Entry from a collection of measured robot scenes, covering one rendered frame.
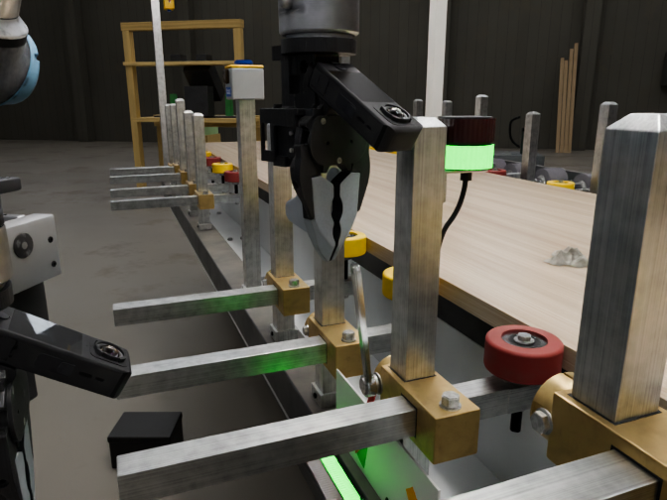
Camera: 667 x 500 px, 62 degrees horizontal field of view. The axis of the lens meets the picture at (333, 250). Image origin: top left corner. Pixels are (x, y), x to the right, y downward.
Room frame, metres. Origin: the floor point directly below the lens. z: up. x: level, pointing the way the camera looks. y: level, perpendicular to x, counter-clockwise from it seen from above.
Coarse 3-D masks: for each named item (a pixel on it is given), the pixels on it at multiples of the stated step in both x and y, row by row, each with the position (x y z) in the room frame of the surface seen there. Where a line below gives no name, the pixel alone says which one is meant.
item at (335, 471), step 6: (330, 456) 0.63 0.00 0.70; (324, 462) 0.62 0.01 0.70; (330, 462) 0.62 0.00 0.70; (336, 462) 0.62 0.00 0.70; (330, 468) 0.60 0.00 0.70; (336, 468) 0.60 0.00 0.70; (330, 474) 0.60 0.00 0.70; (336, 474) 0.59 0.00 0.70; (342, 474) 0.59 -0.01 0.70; (336, 480) 0.58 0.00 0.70; (342, 480) 0.58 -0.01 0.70; (348, 480) 0.58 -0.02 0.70; (336, 486) 0.57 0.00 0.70; (342, 486) 0.57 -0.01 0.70; (348, 486) 0.57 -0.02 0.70; (342, 492) 0.56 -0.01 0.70; (348, 492) 0.56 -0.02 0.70; (354, 492) 0.56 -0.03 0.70; (348, 498) 0.55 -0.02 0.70; (354, 498) 0.55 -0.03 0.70
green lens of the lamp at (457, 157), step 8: (448, 152) 0.54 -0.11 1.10; (456, 152) 0.53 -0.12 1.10; (464, 152) 0.53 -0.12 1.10; (472, 152) 0.53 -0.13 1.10; (480, 152) 0.53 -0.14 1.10; (488, 152) 0.54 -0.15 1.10; (448, 160) 0.54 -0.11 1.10; (456, 160) 0.53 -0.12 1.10; (464, 160) 0.53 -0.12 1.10; (472, 160) 0.53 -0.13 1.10; (480, 160) 0.53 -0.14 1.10; (488, 160) 0.54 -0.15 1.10; (448, 168) 0.54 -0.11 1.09; (456, 168) 0.53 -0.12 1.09; (464, 168) 0.53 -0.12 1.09; (472, 168) 0.53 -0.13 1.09; (480, 168) 0.53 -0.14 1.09; (488, 168) 0.54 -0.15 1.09
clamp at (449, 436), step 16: (384, 368) 0.55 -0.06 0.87; (384, 384) 0.55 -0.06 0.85; (400, 384) 0.52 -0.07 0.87; (416, 384) 0.51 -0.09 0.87; (432, 384) 0.51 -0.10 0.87; (448, 384) 0.51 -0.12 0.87; (416, 400) 0.49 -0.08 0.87; (432, 400) 0.48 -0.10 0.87; (464, 400) 0.48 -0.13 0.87; (416, 416) 0.48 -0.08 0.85; (432, 416) 0.46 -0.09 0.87; (448, 416) 0.46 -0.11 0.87; (464, 416) 0.46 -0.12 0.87; (416, 432) 0.48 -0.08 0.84; (432, 432) 0.46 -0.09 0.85; (448, 432) 0.46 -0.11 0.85; (464, 432) 0.46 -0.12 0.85; (432, 448) 0.45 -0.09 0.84; (448, 448) 0.46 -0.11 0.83; (464, 448) 0.46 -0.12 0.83
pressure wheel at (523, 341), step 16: (496, 336) 0.55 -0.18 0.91; (512, 336) 0.56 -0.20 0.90; (528, 336) 0.54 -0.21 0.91; (544, 336) 0.55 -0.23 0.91; (496, 352) 0.53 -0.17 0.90; (512, 352) 0.52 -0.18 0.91; (528, 352) 0.51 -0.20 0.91; (544, 352) 0.51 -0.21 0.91; (560, 352) 0.52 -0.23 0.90; (496, 368) 0.53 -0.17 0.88; (512, 368) 0.51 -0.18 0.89; (528, 368) 0.51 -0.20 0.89; (544, 368) 0.51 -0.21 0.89; (560, 368) 0.52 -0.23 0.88; (528, 384) 0.51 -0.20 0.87; (512, 416) 0.54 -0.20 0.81
